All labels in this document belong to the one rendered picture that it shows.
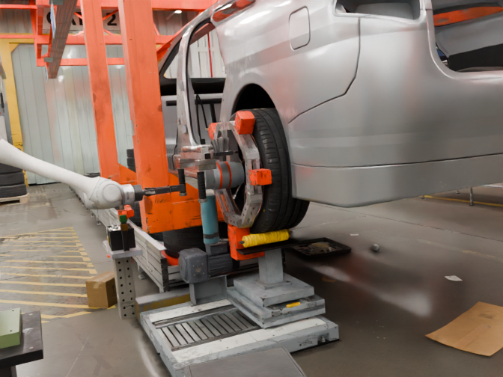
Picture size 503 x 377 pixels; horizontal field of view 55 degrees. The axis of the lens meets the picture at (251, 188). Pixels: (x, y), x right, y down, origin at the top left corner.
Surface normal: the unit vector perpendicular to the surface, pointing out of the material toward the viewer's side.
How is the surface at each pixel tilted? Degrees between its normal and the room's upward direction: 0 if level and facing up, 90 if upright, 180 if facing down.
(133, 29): 90
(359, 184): 93
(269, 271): 90
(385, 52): 89
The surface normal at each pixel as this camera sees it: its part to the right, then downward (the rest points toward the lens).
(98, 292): -0.33, 0.14
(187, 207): 0.40, 0.07
